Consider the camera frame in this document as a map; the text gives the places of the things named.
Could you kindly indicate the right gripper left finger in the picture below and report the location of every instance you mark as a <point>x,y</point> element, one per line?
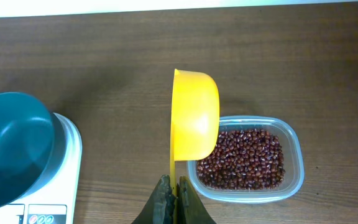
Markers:
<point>160,206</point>

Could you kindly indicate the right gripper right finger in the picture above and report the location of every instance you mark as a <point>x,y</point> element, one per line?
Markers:
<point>190,207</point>

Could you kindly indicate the yellow plastic measuring scoop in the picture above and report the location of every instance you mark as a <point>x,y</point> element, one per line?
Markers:
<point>193,128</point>

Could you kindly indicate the white digital kitchen scale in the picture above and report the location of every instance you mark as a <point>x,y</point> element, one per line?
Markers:
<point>55,201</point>

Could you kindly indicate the teal plastic bowl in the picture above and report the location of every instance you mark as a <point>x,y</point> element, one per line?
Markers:
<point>32,146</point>

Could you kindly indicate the red beans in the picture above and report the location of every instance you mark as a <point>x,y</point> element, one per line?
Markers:
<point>249,159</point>

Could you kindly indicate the clear plastic container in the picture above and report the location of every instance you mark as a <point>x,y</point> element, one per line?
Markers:
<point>293,163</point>

